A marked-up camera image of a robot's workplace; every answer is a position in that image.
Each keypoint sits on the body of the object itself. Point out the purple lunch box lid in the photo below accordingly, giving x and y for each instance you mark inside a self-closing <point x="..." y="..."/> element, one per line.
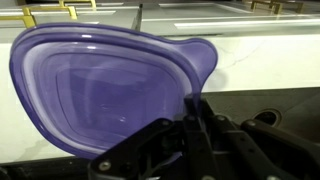
<point x="100" y="90"/>

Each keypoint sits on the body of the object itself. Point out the white drawer base cabinet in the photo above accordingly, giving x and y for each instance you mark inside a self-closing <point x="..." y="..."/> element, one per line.
<point x="106" y="16"/>

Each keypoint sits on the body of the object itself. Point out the white sink base cabinet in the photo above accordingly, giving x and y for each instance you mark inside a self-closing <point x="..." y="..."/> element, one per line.
<point x="216" y="30"/>

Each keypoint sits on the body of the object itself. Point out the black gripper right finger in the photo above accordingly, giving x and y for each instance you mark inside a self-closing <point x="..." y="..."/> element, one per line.
<point x="253" y="150"/>

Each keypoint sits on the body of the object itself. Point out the black drying tray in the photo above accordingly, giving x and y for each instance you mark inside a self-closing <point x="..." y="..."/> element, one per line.
<point x="40" y="168"/>

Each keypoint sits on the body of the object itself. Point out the round sink drain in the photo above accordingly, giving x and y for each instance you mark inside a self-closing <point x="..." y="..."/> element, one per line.
<point x="266" y="117"/>

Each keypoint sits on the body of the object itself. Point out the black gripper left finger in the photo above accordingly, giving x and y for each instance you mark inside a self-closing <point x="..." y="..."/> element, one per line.
<point x="196" y="146"/>

